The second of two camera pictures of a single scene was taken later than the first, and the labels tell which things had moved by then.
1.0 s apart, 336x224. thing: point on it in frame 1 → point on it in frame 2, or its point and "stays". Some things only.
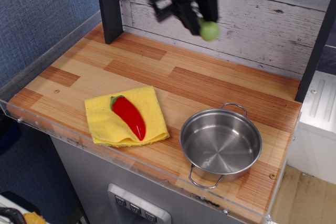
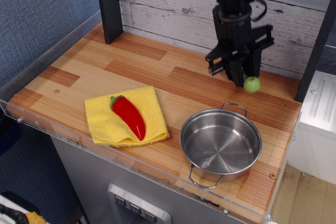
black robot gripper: (162, 1) → (234, 35)
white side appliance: (313, 149) stays
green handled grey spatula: (209, 30) → (251, 84)
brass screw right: (272, 176) stays
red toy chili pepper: (124, 108) stays
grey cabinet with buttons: (104, 191) stays
